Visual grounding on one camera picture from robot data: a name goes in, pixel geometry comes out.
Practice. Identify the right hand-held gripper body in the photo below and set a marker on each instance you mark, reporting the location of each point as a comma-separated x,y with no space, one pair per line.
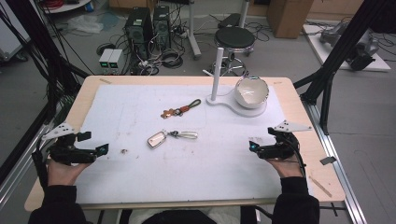
280,151

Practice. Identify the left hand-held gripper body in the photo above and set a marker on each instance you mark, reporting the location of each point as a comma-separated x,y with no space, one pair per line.
70,154

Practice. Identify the white bowl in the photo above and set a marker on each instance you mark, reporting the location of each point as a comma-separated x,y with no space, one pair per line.
250,93

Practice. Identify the person's right hand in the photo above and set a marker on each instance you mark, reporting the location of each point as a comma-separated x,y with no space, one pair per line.
289,169

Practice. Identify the person's left hand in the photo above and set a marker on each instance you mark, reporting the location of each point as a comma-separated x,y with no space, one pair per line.
62,174

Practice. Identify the small grey card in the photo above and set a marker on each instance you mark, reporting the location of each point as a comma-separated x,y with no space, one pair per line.
328,160

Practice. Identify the white power supply unit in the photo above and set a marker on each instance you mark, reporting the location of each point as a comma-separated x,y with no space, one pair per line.
105,59
116,59

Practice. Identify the white floor board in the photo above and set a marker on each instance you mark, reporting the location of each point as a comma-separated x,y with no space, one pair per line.
314,40

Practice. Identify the person's lap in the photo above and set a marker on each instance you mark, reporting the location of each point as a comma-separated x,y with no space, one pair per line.
183,217

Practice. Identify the black round stool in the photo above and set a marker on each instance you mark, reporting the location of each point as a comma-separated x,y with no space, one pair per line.
234,37

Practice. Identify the clear plastic bag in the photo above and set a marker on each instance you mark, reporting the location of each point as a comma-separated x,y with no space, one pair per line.
85,24

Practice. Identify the grey device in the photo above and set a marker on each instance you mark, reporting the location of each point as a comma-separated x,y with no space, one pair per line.
331,34

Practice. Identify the brown cardboard box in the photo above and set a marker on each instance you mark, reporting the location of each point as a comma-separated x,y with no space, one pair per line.
289,17

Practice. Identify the large black computer tower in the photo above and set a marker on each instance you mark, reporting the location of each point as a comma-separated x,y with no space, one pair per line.
138,34

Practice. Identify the black device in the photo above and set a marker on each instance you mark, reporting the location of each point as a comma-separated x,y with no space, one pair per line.
361,56

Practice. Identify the white pole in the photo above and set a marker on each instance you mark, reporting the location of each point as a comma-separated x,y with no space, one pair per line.
243,12

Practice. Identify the white desk leg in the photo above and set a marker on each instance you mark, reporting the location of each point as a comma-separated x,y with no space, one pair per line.
193,31

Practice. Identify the white round table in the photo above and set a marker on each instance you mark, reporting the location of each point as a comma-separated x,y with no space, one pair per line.
67,6

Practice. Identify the slim black computer tower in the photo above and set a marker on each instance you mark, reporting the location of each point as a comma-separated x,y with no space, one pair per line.
161,25

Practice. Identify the aluminium rail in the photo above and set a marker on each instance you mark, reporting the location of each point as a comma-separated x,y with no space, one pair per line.
18,177
339,174

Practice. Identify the white stand with post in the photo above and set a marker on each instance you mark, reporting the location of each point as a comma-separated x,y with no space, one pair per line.
217,74

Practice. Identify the black metal frame strut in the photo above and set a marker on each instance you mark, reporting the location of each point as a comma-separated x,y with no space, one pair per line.
342,46
46,46

